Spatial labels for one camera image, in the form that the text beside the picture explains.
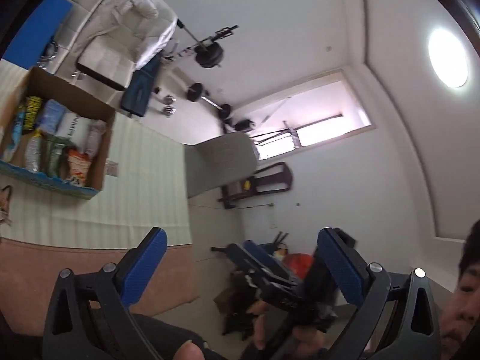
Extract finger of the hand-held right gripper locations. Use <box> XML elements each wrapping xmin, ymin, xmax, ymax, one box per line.
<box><xmin>243</xmin><ymin>240</ymin><xmax>297</xmax><ymax>280</ymax></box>
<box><xmin>227</xmin><ymin>243</ymin><xmax>302</xmax><ymax>301</ymax></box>

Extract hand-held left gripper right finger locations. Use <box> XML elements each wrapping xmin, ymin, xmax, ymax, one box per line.
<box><xmin>317</xmin><ymin>227</ymin><xmax>442</xmax><ymax>360</ymax></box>

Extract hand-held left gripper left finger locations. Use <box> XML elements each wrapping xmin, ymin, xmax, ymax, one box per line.
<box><xmin>42</xmin><ymin>227</ymin><xmax>169</xmax><ymax>360</ymax></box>

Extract person's right hand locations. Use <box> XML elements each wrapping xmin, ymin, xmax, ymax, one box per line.
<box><xmin>247</xmin><ymin>300</ymin><xmax>327</xmax><ymax>360</ymax></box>

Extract person's left hand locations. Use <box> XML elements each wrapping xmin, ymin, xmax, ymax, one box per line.
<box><xmin>175</xmin><ymin>339</ymin><xmax>206</xmax><ymax>360</ymax></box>

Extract red bag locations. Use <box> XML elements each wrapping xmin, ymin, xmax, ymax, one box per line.
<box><xmin>281</xmin><ymin>253</ymin><xmax>314</xmax><ymax>279</ymax></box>

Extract person's dark trousers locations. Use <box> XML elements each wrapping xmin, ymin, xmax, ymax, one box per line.
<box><xmin>131</xmin><ymin>313</ymin><xmax>227</xmax><ymax>360</ymax></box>

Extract dark wooden chair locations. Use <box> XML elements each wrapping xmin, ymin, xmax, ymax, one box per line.
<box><xmin>219</xmin><ymin>161</ymin><xmax>294</xmax><ymax>210</ymax></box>

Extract white striped bed sheet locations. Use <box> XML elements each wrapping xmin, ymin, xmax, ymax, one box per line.
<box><xmin>0</xmin><ymin>59</ymin><xmax>193</xmax><ymax>249</ymax></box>

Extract brown bed base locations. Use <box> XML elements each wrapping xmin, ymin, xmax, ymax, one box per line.
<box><xmin>0</xmin><ymin>237</ymin><xmax>200</xmax><ymax>340</ymax></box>

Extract orange snack packet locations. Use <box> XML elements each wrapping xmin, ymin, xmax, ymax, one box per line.
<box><xmin>65</xmin><ymin>148</ymin><xmax>94</xmax><ymax>187</ymax></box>

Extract person's head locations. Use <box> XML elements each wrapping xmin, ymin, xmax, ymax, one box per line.
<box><xmin>439</xmin><ymin>220</ymin><xmax>480</xmax><ymax>360</ymax></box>

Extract clear plastic packet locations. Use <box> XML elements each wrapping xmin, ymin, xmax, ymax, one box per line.
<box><xmin>80</xmin><ymin>120</ymin><xmax>107</xmax><ymax>158</ymax></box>

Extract window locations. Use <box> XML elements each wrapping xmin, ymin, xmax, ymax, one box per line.
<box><xmin>240</xmin><ymin>68</ymin><xmax>373</xmax><ymax>160</ymax></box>

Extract green packet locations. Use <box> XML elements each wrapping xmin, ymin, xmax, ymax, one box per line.
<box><xmin>40</xmin><ymin>135</ymin><xmax>72</xmax><ymax>179</ymax></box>

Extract brown patterned object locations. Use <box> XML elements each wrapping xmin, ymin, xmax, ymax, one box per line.
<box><xmin>0</xmin><ymin>185</ymin><xmax>13</xmax><ymax>227</ymax></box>

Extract clear water bottle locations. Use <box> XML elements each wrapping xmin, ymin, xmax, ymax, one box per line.
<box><xmin>24</xmin><ymin>129</ymin><xmax>43</xmax><ymax>173</ymax></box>

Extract small barbell black plates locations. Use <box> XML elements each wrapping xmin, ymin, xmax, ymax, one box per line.
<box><xmin>185</xmin><ymin>82</ymin><xmax>233</xmax><ymax>121</ymax></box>

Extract light blue packet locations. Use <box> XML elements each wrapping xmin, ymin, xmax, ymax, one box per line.
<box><xmin>37</xmin><ymin>99</ymin><xmax>68</xmax><ymax>136</ymax></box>

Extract blue jeans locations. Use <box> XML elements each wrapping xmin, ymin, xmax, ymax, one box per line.
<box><xmin>120</xmin><ymin>54</ymin><xmax>163</xmax><ymax>118</ymax></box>

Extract teal blue packet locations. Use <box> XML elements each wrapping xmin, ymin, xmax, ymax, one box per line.
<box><xmin>4</xmin><ymin>107</ymin><xmax>29</xmax><ymax>160</ymax></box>

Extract cardboard box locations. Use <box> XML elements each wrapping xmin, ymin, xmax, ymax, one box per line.
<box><xmin>0</xmin><ymin>66</ymin><xmax>117</xmax><ymax>201</ymax></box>

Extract yellow black snack packet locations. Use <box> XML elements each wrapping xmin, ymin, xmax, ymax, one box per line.
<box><xmin>20</xmin><ymin>95</ymin><xmax>45</xmax><ymax>136</ymax></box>

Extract barbell with black plates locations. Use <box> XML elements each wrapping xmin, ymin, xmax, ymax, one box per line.
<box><xmin>175</xmin><ymin>18</ymin><xmax>241</xmax><ymax>70</ymax></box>

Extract white leather armchair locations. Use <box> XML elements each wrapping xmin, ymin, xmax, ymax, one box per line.
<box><xmin>75</xmin><ymin>0</ymin><xmax>179</xmax><ymax>92</ymax></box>

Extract round ceiling lamp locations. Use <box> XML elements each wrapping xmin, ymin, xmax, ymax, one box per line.
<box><xmin>427</xmin><ymin>28</ymin><xmax>469</xmax><ymax>89</ymax></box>

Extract white padded jacket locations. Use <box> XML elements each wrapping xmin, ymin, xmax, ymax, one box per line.
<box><xmin>95</xmin><ymin>0</ymin><xmax>179</xmax><ymax>68</ymax></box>

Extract blue floor mat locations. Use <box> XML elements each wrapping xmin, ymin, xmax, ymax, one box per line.
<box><xmin>1</xmin><ymin>0</ymin><xmax>73</xmax><ymax>71</ymax></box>

